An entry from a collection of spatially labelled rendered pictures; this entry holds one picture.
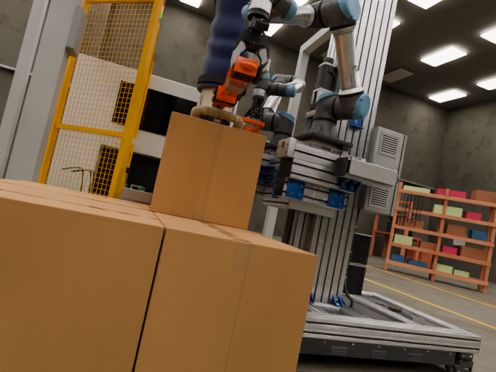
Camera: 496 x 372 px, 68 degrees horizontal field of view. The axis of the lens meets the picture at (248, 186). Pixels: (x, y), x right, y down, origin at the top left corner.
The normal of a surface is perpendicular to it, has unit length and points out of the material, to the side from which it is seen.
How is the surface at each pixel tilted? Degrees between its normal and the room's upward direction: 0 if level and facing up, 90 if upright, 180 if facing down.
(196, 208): 90
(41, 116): 90
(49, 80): 90
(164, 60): 90
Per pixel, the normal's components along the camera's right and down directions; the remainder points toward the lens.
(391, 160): 0.33, 0.00
